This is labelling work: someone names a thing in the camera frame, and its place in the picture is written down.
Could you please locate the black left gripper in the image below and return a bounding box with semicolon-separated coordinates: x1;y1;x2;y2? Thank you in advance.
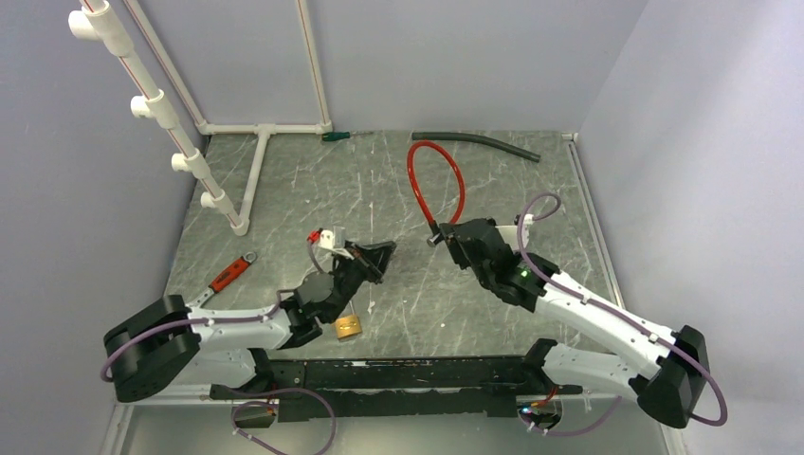
325;240;396;323

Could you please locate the red cable lock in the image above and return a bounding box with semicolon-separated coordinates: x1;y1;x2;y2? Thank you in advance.
406;140;466;246

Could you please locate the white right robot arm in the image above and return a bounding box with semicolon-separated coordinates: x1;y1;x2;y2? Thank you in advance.
429;218;709;428

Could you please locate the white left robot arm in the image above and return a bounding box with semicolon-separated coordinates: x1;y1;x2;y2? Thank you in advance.
100;241;397;403

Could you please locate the brass padlock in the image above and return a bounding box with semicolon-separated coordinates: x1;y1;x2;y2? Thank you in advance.
333;301;362;341

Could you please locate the red adjustable wrench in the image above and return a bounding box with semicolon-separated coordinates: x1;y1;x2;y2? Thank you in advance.
188;251;258;308

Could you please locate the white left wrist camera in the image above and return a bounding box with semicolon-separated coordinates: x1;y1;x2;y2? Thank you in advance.
307;227;354;259

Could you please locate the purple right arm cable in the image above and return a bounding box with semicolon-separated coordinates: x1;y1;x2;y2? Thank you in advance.
515;191;730;438

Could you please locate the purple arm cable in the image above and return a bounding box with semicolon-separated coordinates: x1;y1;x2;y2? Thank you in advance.
100;241;338;455
515;191;730;438

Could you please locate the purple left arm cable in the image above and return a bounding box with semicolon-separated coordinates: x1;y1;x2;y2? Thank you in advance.
100;241;338;455

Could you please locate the dark rubber hose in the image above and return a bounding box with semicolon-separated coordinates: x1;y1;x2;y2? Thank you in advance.
411;131;542;164

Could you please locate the aluminium frame rail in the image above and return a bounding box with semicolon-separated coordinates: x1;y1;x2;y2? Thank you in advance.
561;133;626;308

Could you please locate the white PVC pipe frame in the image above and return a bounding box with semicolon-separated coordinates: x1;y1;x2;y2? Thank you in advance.
67;1;334;236

